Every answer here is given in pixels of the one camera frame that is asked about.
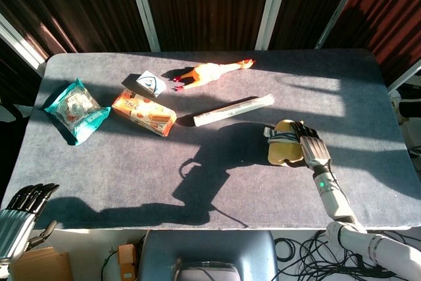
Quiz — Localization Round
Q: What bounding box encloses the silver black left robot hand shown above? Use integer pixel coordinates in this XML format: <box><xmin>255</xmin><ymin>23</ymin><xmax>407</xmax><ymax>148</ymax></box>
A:
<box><xmin>0</xmin><ymin>182</ymin><xmax>60</xmax><ymax>262</ymax></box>

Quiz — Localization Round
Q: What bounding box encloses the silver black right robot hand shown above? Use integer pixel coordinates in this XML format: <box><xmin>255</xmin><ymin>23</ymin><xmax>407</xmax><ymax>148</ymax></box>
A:
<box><xmin>285</xmin><ymin>120</ymin><xmax>332</xmax><ymax>170</ymax></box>

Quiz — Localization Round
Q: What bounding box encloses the yellow sponge-like object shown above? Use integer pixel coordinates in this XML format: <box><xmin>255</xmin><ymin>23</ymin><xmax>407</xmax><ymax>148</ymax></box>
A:
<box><xmin>264</xmin><ymin>118</ymin><xmax>307</xmax><ymax>167</ymax></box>

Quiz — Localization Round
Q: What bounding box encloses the blue robot base seat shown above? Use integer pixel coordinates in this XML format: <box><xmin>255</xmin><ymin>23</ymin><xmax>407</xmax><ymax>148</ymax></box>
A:
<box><xmin>137</xmin><ymin>230</ymin><xmax>279</xmax><ymax>281</ymax></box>

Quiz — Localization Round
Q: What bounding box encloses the brown cardboard box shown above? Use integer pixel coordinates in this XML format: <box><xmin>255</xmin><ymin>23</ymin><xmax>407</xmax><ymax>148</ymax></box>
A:
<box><xmin>9</xmin><ymin>246</ymin><xmax>73</xmax><ymax>281</ymax></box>

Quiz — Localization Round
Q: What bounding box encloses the long white wrapped tube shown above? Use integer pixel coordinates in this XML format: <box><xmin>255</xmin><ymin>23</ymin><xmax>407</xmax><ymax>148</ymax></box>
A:
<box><xmin>193</xmin><ymin>93</ymin><xmax>275</xmax><ymax>127</ymax></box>

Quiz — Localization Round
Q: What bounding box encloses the small orange box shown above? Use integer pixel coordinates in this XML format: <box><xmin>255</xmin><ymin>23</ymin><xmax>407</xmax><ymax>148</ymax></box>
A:
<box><xmin>117</xmin><ymin>243</ymin><xmax>137</xmax><ymax>281</ymax></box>

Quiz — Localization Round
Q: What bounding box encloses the blue-grey table cloth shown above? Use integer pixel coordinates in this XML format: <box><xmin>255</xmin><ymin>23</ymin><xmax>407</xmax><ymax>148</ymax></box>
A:
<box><xmin>0</xmin><ymin>49</ymin><xmax>421</xmax><ymax>231</ymax></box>

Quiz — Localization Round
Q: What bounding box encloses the teal snack bag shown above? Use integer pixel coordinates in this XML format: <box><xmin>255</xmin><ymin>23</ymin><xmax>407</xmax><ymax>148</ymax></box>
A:
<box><xmin>41</xmin><ymin>78</ymin><xmax>112</xmax><ymax>146</ymax></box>

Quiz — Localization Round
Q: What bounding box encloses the yellow rubber chicken toy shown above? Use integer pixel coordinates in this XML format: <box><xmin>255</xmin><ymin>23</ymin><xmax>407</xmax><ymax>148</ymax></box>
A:
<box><xmin>170</xmin><ymin>59</ymin><xmax>257</xmax><ymax>93</ymax></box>

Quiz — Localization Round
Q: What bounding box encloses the dark brown curtain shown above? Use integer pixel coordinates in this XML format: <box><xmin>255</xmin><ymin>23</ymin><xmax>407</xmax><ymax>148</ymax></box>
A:
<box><xmin>0</xmin><ymin>0</ymin><xmax>151</xmax><ymax>64</ymax></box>
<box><xmin>324</xmin><ymin>0</ymin><xmax>421</xmax><ymax>86</ymax></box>
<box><xmin>139</xmin><ymin>0</ymin><xmax>274</xmax><ymax>53</ymax></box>
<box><xmin>268</xmin><ymin>0</ymin><xmax>359</xmax><ymax>50</ymax></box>

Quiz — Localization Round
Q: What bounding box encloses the grey robot torso housing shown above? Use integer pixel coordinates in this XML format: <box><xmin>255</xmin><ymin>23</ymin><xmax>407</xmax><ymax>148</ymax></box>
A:
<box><xmin>174</xmin><ymin>260</ymin><xmax>245</xmax><ymax>281</ymax></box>

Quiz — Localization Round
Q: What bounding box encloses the orange snack box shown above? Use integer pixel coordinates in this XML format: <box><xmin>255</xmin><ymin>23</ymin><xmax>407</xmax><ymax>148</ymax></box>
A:
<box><xmin>111</xmin><ymin>89</ymin><xmax>178</xmax><ymax>138</ymax></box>

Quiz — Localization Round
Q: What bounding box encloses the small white carton box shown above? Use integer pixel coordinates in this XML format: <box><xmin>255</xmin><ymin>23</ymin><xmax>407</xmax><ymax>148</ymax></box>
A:
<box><xmin>121</xmin><ymin>70</ymin><xmax>167</xmax><ymax>98</ymax></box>

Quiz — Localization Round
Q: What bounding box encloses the black looped cable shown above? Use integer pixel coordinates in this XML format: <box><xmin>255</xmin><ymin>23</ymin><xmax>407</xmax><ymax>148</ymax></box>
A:
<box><xmin>274</xmin><ymin>237</ymin><xmax>299</xmax><ymax>261</ymax></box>

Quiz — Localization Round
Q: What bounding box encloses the black floor cable tangle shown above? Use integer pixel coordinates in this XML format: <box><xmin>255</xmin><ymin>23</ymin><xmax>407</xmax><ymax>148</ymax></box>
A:
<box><xmin>295</xmin><ymin>230</ymin><xmax>421</xmax><ymax>281</ymax></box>

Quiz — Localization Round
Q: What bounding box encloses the white window frame post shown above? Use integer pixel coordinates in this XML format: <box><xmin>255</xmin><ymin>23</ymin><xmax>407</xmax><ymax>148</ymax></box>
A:
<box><xmin>124</xmin><ymin>0</ymin><xmax>161</xmax><ymax>53</ymax></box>
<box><xmin>314</xmin><ymin>0</ymin><xmax>368</xmax><ymax>50</ymax></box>
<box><xmin>0</xmin><ymin>13</ymin><xmax>47</xmax><ymax>76</ymax></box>
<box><xmin>255</xmin><ymin>0</ymin><xmax>284</xmax><ymax>51</ymax></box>
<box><xmin>387</xmin><ymin>66</ymin><xmax>421</xmax><ymax>93</ymax></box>

